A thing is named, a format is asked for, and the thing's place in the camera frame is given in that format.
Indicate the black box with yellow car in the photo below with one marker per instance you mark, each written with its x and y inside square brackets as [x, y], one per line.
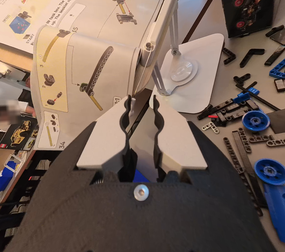
[17, 131]

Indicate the blue storage bin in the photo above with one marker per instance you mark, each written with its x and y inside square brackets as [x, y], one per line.
[141, 177]

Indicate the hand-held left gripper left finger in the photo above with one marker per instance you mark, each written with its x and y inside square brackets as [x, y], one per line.
[102, 145]

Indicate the small white angled beam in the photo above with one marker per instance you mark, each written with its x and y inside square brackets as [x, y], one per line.
[210, 127]

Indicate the black toy set box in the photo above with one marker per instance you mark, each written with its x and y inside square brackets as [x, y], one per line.
[247, 0]

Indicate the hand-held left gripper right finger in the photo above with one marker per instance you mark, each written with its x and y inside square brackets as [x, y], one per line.
[182, 145]

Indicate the blue angled beam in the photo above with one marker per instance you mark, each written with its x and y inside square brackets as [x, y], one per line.
[278, 69]

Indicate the long thin black axle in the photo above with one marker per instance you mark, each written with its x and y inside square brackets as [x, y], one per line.
[258, 98]

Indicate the blue wheel hub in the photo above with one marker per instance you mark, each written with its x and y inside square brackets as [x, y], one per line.
[256, 120]
[269, 171]

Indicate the grey desk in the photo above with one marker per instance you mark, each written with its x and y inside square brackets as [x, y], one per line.
[249, 42]

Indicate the blue curved panel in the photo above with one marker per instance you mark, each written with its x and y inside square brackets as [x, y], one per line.
[276, 209]

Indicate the black chassis on blue frame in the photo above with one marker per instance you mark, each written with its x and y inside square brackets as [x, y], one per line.
[229, 109]

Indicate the small blue bin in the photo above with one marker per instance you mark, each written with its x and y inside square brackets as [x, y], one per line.
[4, 180]

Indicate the pile of black and blue bricks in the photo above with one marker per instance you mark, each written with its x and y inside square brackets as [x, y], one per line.
[236, 162]

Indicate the instruction booklet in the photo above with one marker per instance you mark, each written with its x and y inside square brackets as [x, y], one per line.
[89, 67]

